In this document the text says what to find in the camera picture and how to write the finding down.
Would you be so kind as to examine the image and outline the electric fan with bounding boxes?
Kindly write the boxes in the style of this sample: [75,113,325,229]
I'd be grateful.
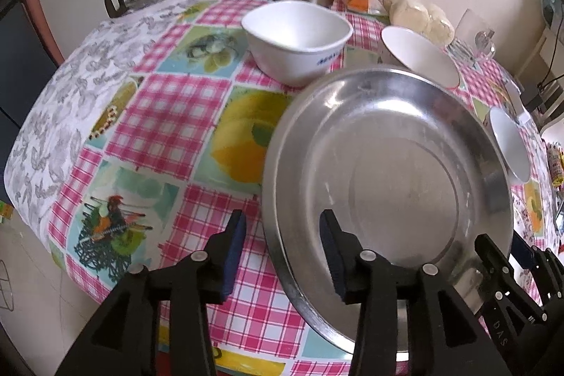
[541,0,564,29]

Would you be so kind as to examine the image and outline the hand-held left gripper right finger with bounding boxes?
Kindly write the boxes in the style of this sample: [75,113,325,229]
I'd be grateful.
[319,209,503,376]

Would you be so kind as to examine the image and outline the bag of white steamed buns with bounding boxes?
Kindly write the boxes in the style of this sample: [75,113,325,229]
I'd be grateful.
[381,0,455,46]

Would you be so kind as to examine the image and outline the stainless steel plate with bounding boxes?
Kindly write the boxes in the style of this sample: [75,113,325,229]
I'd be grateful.
[262,68,515,363]

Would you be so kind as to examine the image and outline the white ceramic bowl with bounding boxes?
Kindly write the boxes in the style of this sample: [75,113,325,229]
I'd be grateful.
[241,0,354,88]
[489,107,532,184]
[380,26,461,90]

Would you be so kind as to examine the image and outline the white leaf-pattern cloth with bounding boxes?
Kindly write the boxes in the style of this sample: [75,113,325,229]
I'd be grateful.
[4,0,208,227]

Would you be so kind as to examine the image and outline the colourful snack packet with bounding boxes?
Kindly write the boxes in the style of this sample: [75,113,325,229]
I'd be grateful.
[546,142,564,188]

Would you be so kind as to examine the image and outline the clear glass cup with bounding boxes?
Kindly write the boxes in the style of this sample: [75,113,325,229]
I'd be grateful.
[454,8,488,46]

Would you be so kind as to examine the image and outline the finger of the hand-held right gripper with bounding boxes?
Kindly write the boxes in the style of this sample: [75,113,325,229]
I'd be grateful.
[511,232,564,307]
[473,233,542,320]

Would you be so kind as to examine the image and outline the pink checkered printed tablecloth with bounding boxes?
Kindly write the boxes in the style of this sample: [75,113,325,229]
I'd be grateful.
[46,0,564,376]

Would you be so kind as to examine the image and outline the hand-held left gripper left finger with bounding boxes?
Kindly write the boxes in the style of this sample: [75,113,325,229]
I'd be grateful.
[55,209,248,376]

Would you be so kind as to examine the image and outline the clear stemmed glass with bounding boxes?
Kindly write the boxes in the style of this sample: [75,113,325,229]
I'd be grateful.
[475,30,496,60]

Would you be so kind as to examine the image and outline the reddish brown chair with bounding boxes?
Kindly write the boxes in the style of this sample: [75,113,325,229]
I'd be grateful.
[24,0,67,68]

